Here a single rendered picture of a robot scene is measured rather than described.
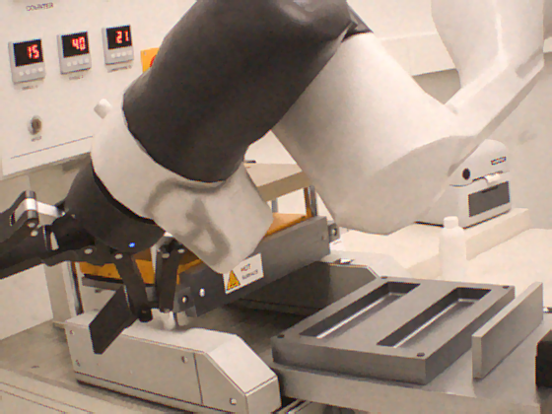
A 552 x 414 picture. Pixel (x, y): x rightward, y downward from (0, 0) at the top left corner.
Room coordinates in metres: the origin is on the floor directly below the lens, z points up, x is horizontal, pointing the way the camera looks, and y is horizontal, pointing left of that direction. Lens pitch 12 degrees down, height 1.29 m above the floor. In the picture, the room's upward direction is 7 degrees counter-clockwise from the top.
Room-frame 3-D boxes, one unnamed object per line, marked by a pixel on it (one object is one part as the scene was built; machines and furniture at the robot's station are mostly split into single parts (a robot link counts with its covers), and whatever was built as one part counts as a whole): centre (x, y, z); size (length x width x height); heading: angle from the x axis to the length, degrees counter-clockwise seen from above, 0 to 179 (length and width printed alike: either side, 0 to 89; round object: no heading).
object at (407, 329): (0.83, -0.10, 0.98); 0.20 x 0.17 x 0.03; 141
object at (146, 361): (0.84, 0.13, 0.96); 0.25 x 0.05 x 0.07; 51
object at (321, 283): (1.05, -0.05, 0.96); 0.26 x 0.05 x 0.07; 51
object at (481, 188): (2.00, -0.39, 0.88); 0.25 x 0.20 x 0.17; 38
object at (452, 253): (1.58, -0.30, 0.82); 0.05 x 0.05 x 0.14
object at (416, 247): (1.79, -0.17, 0.77); 0.84 x 0.30 x 0.04; 134
